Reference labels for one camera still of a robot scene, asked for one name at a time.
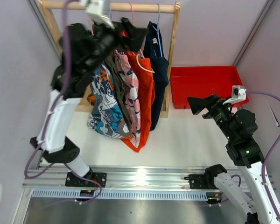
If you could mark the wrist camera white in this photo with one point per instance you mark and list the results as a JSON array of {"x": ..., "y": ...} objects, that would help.
[
  {"x": 98, "y": 10},
  {"x": 238, "y": 95}
]

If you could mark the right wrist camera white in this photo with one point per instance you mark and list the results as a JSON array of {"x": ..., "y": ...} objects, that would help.
[{"x": 238, "y": 95}]

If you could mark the orange shorts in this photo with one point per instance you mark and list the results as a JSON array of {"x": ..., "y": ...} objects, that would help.
[{"x": 146, "y": 94}]

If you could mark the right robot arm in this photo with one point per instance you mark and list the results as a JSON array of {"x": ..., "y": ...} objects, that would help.
[{"x": 263, "y": 206}]

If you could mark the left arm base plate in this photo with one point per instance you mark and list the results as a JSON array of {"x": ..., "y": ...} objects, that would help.
[{"x": 73, "y": 181}]

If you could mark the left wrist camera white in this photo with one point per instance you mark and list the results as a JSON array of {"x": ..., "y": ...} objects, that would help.
[{"x": 98, "y": 10}]

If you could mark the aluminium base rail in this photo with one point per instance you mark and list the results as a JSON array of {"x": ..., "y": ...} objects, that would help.
[{"x": 124, "y": 177}]

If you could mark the olive green shorts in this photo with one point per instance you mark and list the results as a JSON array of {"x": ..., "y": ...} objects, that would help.
[{"x": 119, "y": 88}]

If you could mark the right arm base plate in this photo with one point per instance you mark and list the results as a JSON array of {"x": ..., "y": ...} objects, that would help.
[{"x": 198, "y": 181}]

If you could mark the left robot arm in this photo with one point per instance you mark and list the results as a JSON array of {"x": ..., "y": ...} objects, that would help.
[{"x": 83, "y": 53}]

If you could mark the wooden clothes rack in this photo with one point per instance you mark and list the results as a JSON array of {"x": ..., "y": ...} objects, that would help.
[{"x": 46, "y": 7}]

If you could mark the navy blue shorts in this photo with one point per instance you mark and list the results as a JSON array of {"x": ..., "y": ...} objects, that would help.
[{"x": 153, "y": 49}]

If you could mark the blue cartoon print shorts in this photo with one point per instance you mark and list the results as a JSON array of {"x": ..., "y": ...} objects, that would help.
[{"x": 106, "y": 117}]

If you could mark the white slotted cable duct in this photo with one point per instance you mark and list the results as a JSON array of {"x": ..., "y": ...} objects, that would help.
[{"x": 121, "y": 194}]

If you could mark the red plastic bin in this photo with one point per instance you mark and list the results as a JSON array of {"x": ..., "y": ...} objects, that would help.
[{"x": 201, "y": 82}]

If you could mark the pink wire hanger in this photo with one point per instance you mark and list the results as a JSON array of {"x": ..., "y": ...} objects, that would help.
[{"x": 140, "y": 51}]

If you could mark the pink shark print shorts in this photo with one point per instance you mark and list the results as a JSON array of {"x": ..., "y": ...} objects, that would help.
[{"x": 132, "y": 101}]

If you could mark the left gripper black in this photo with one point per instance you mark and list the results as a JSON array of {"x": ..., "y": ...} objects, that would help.
[{"x": 136, "y": 35}]

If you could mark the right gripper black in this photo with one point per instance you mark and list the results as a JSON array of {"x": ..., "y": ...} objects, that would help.
[{"x": 197, "y": 104}]

